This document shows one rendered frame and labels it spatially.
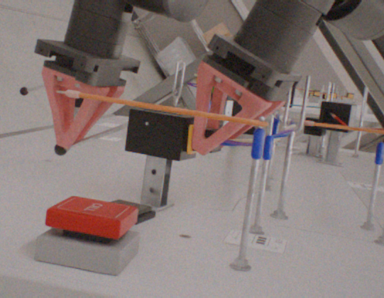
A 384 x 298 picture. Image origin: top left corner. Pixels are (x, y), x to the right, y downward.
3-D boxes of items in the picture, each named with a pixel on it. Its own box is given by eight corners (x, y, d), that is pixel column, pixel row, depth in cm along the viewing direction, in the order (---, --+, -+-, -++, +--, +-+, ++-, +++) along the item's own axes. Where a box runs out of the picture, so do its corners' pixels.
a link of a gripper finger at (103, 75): (108, 155, 67) (133, 67, 65) (71, 162, 61) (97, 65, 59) (54, 133, 70) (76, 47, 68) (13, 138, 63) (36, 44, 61)
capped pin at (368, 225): (372, 231, 64) (387, 143, 63) (357, 228, 65) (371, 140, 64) (377, 230, 65) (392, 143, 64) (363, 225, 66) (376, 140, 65)
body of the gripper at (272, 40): (292, 93, 62) (337, 23, 60) (267, 93, 52) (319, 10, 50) (236, 57, 64) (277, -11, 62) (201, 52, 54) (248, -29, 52)
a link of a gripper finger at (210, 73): (243, 167, 62) (297, 82, 59) (221, 176, 55) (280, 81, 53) (185, 128, 64) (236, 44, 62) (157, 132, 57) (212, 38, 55)
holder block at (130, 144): (143, 147, 65) (147, 108, 64) (195, 157, 63) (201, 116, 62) (123, 150, 61) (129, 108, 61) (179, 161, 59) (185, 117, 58)
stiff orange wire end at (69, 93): (60, 94, 53) (61, 88, 53) (270, 128, 46) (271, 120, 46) (52, 94, 52) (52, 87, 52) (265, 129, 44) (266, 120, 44)
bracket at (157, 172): (152, 200, 65) (158, 150, 64) (174, 205, 64) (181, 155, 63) (131, 207, 61) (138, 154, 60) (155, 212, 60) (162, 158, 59)
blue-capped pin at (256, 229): (249, 229, 58) (263, 133, 57) (266, 233, 57) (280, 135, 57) (245, 232, 57) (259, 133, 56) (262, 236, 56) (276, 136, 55)
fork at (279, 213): (266, 216, 64) (287, 72, 63) (271, 213, 66) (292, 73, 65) (287, 221, 64) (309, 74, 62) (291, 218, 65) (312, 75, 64)
